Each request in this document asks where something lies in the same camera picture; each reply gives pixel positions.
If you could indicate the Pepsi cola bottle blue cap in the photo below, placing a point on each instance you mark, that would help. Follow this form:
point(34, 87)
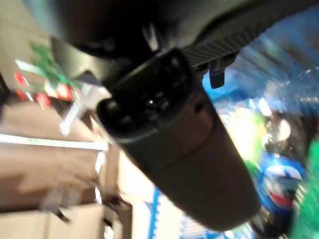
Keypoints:
point(281, 184)

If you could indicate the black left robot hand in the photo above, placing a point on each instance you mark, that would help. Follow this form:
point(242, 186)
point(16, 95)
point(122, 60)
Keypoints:
point(289, 134)

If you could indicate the Coca-Cola bottle red cap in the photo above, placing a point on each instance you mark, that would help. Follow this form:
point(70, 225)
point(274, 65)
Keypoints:
point(43, 100)

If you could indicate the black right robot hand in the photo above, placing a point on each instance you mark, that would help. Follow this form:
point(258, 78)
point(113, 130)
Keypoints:
point(187, 161)

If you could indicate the green Sprite bottle yellow cap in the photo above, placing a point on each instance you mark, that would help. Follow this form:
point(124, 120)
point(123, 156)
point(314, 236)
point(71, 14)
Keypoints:
point(309, 199)
point(45, 59)

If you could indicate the blue plastic shopping basket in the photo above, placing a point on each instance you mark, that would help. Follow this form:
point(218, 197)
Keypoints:
point(286, 44)

